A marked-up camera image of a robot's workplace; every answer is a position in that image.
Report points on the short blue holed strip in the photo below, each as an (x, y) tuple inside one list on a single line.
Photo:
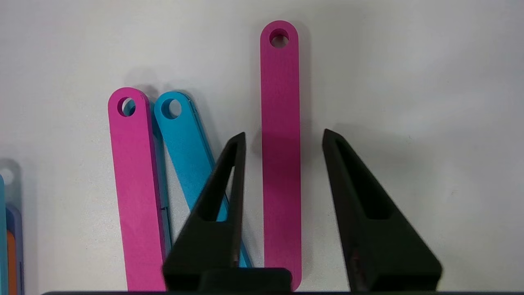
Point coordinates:
[(184, 139)]

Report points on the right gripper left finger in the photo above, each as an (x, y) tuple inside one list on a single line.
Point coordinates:
[(204, 246)]

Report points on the long blue holed strip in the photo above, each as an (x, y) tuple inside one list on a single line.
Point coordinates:
[(2, 229)]

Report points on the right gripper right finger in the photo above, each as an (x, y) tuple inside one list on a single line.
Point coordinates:
[(380, 246)]

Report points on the pink holed strip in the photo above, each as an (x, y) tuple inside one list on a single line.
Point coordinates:
[(137, 184), (280, 123)]

